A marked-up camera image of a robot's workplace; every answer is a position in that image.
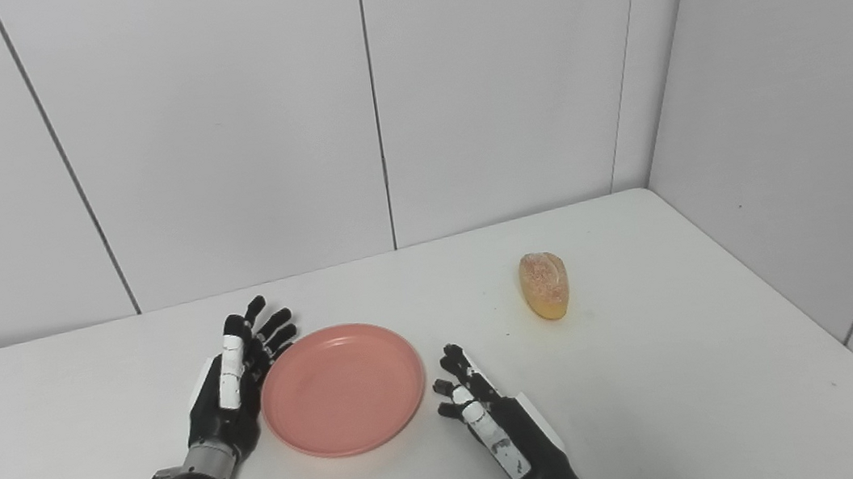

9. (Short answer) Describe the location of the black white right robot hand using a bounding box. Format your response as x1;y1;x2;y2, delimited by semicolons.
427;329;585;479

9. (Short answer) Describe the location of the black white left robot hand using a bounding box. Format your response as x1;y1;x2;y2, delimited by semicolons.
171;291;313;468

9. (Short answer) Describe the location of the pink round plate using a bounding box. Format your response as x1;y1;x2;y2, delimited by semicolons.
253;315;435;466

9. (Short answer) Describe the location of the golden bread roll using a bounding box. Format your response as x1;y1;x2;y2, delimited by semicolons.
516;249;574;324

